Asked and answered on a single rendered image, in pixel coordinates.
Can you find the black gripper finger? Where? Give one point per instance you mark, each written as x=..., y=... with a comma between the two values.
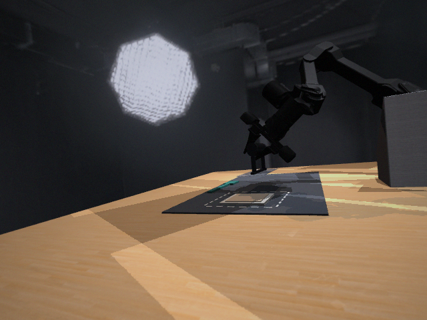
x=266, y=151
x=251, y=139

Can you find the teal flat trowel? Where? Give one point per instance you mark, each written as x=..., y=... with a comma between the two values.
x=222, y=186

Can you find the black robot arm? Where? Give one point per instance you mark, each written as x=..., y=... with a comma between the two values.
x=328, y=57

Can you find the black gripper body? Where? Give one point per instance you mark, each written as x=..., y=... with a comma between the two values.
x=272, y=131

